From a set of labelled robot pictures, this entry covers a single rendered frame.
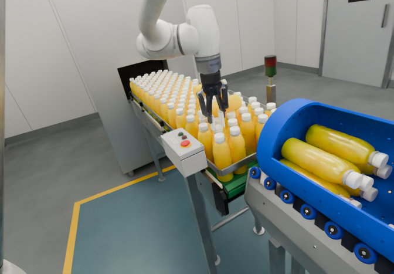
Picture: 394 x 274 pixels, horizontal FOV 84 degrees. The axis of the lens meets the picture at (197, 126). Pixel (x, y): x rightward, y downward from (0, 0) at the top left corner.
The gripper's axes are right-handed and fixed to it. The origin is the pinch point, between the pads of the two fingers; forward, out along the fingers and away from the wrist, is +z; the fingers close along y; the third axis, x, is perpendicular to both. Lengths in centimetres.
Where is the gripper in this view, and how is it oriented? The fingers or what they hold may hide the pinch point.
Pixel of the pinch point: (217, 121)
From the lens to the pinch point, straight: 89.0
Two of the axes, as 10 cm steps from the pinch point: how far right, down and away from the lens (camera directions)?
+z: 1.7, 8.8, 4.4
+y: 8.7, -3.5, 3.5
